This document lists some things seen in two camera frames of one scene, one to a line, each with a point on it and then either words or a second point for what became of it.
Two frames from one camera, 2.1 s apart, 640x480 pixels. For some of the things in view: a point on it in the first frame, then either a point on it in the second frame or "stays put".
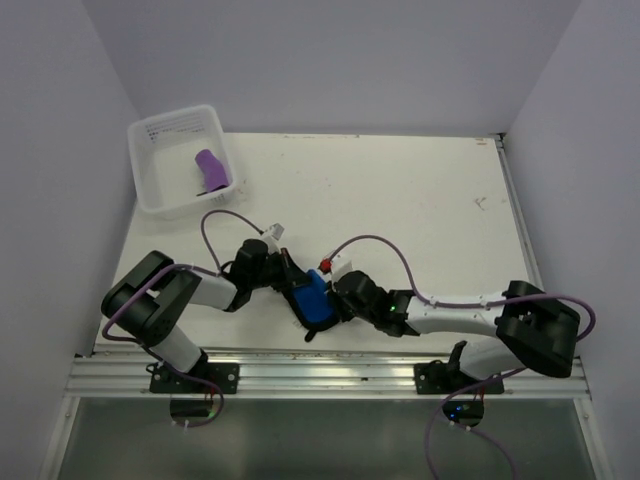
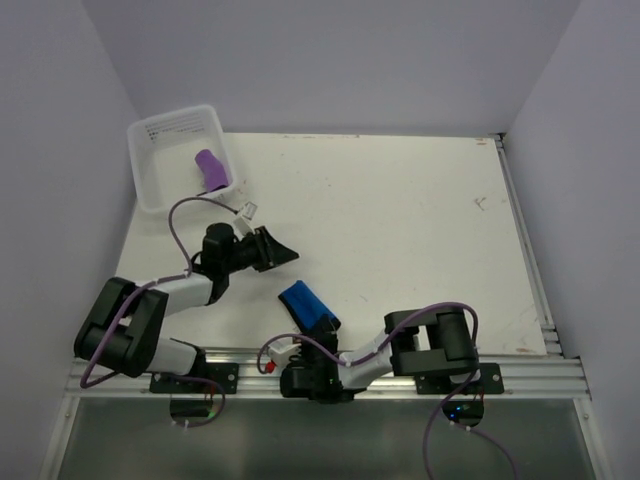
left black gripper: x=290 y=272 -> x=270 y=252
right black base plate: x=436 y=377 stays put
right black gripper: x=342 y=316 -> x=324 y=335
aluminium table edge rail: x=519 y=212 stays put
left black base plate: x=165 y=380 stays put
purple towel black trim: x=213 y=171 stays put
